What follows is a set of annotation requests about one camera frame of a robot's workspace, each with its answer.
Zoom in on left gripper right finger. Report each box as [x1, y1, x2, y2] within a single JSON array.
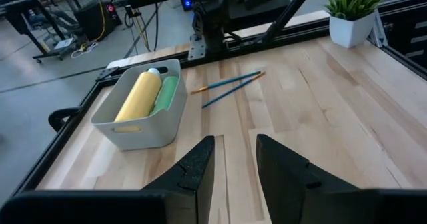
[[256, 133, 427, 224]]

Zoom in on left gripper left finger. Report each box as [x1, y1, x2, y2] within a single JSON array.
[[0, 135, 216, 224]]

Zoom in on green paint bottle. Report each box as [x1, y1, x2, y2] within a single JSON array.
[[149, 75, 180, 115]]

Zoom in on yellow paint bottle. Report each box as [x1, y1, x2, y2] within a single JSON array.
[[114, 67, 163, 123]]

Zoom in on grey plastic bin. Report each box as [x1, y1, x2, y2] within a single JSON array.
[[91, 58, 188, 151]]

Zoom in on thin blue paintbrush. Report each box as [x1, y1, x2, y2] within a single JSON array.
[[201, 71, 267, 109], [189, 70, 262, 95]]

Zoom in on green plant in white pot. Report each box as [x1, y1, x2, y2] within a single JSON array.
[[324, 0, 390, 49]]

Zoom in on black computer tower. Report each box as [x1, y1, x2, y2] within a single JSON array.
[[73, 0, 123, 43]]

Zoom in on grey metal bracket plate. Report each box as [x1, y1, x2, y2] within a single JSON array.
[[187, 33, 207, 61]]

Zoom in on white coiled cable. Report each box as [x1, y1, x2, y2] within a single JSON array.
[[70, 41, 100, 59]]

